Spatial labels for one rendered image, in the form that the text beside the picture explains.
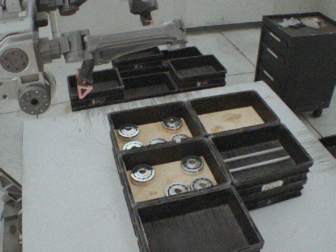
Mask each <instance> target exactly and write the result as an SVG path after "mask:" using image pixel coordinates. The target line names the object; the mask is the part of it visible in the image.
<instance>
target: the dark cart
mask: <svg viewBox="0 0 336 252"><path fill-rule="evenodd" d="M291 17H293V18H294V19H293V20H296V19H298V20H301V19H303V18H308V17H311V18H317V19H318V20H321V19H322V20H323V21H325V23H326V24H327V26H325V27H319V29H318V28H311V27H308V26H299V28H292V27H285V28H282V27H280V26H279V25H277V24H278V23H282V22H283V20H284V19H286V18H287V19H288V20H290V19H291ZM293 20H292V21H293ZM255 81H264V82H265V83H266V84H267V85H268V86H269V87H270V88H271V89H272V90H273V91H274V92H275V93H276V94H277V95H278V96H279V98H281V100H282V101H283V102H284V103H285V104H286V105H287V106H288V107H289V108H290V110H292V112H293V113H294V114H295V115H296V114H303V113H306V112H313V116H314V117H320V115H321V114H322V110H323V109H325V108H328V107H329V105H330V102H331V98H332V96H333V92H334V89H335V85H336V21H334V20H333V19H331V18H330V17H328V16H326V15H324V14H323V13H320V12H319V11H318V12H304V13H301V12H299V13H291V14H275V15H272V14H270V15H266V16H265V15H263V16H262V26H261V34H260V41H259V49H258V56H257V64H256V68H255V76H254V82H255Z"/></svg>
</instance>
